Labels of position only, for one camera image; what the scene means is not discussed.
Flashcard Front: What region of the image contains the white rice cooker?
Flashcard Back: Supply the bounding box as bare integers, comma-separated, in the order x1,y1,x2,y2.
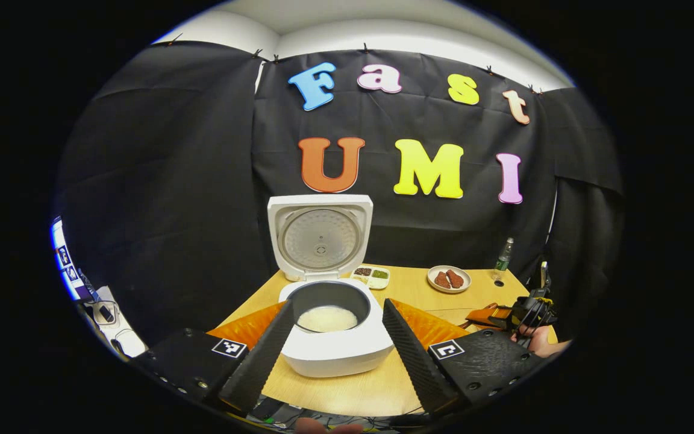
267,194,396,379

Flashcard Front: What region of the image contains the computer monitor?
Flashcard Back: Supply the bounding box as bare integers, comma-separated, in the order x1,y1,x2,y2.
51,217,92,302

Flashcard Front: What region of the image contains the round white plate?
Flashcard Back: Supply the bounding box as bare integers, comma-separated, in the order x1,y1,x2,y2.
427,265,472,294

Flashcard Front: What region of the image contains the white side desk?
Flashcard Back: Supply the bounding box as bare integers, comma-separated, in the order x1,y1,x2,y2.
79,286,148,359

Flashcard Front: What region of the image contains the green plastic bottle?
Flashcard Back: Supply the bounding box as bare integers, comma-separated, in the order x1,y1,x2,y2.
494,237,514,281

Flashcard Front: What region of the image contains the black backdrop cloth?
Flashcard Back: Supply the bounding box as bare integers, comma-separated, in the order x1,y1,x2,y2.
57,41,625,356

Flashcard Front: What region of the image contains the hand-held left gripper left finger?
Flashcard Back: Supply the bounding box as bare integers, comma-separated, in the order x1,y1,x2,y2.
133,300,295,417

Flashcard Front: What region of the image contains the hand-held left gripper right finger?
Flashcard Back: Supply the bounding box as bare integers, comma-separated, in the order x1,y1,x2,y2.
382,298,546,418

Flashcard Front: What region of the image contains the white divided dish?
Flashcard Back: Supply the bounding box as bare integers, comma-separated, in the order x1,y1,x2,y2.
350,265,391,290

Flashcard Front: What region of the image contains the white rice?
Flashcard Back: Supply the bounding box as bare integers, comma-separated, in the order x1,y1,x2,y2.
296,306,358,333

